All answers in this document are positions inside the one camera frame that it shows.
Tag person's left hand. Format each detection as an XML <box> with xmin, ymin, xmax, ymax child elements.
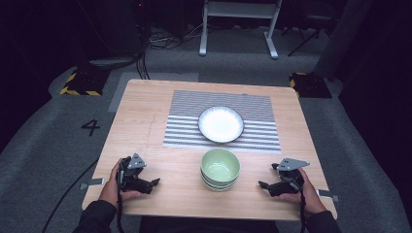
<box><xmin>98</xmin><ymin>158</ymin><xmax>144</xmax><ymax>211</ymax></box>

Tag hand-held gripper cable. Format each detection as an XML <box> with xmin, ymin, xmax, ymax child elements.
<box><xmin>298</xmin><ymin>189</ymin><xmax>308</xmax><ymax>233</ymax></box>
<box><xmin>116</xmin><ymin>190</ymin><xmax>126</xmax><ymax>233</ymax></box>

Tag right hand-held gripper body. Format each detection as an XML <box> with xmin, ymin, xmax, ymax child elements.
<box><xmin>271</xmin><ymin>157</ymin><xmax>311</xmax><ymax>195</ymax></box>

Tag person's dark clothing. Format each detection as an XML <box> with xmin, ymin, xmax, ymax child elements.
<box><xmin>138</xmin><ymin>216</ymin><xmax>280</xmax><ymax>233</ymax></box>

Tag white metal stand frame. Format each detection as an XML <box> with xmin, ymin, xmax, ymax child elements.
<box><xmin>198</xmin><ymin>0</ymin><xmax>284</xmax><ymax>60</ymax></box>

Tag left hand-held gripper cable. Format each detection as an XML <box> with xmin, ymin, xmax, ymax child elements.
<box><xmin>116</xmin><ymin>190</ymin><xmax>126</xmax><ymax>233</ymax></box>

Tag person's right hand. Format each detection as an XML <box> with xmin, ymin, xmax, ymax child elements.
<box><xmin>279</xmin><ymin>167</ymin><xmax>327</xmax><ymax>218</ymax></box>

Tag black cable bundle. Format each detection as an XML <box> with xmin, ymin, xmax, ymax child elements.
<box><xmin>134</xmin><ymin>0</ymin><xmax>153</xmax><ymax>81</ymax></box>

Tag black floor cable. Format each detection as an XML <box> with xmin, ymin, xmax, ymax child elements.
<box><xmin>41</xmin><ymin>157</ymin><xmax>99</xmax><ymax>233</ymax></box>

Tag black yellow striped floor base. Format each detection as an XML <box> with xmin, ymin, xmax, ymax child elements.
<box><xmin>59</xmin><ymin>67</ymin><xmax>112</xmax><ymax>97</ymax></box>
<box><xmin>289</xmin><ymin>71</ymin><xmax>333</xmax><ymax>99</ymax></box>

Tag grey metal table bracket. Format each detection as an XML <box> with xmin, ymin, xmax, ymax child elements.
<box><xmin>315</xmin><ymin>188</ymin><xmax>340</xmax><ymax>204</ymax></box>
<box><xmin>79</xmin><ymin>177</ymin><xmax>106</xmax><ymax>191</ymax></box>

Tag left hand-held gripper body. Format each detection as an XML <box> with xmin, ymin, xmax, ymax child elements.
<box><xmin>116</xmin><ymin>152</ymin><xmax>148</xmax><ymax>192</ymax></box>

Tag dark tripod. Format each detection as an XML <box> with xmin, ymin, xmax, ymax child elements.
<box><xmin>281</xmin><ymin>17</ymin><xmax>332</xmax><ymax>58</ymax></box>

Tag light green ceramic bowl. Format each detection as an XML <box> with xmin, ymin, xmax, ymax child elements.
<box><xmin>200</xmin><ymin>148</ymin><xmax>242</xmax><ymax>187</ymax></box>
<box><xmin>203</xmin><ymin>181</ymin><xmax>237</xmax><ymax>192</ymax></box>
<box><xmin>200</xmin><ymin>174</ymin><xmax>240</xmax><ymax>190</ymax></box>

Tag right hand-held gripper cable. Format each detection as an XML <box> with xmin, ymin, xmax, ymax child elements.
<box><xmin>298</xmin><ymin>189</ymin><xmax>308</xmax><ymax>233</ymax></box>

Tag grey striped placemat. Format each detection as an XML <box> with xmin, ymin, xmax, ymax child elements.
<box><xmin>162</xmin><ymin>89</ymin><xmax>282</xmax><ymax>155</ymax></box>

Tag tangled floor cables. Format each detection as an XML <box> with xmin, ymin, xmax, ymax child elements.
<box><xmin>148</xmin><ymin>22</ymin><xmax>208</xmax><ymax>51</ymax></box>

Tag grey curtain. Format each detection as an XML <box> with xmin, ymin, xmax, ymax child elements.
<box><xmin>313</xmin><ymin>0</ymin><xmax>375</xmax><ymax>81</ymax></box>

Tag white plate with dark rim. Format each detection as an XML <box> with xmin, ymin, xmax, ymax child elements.
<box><xmin>197</xmin><ymin>106</ymin><xmax>245</xmax><ymax>145</ymax></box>

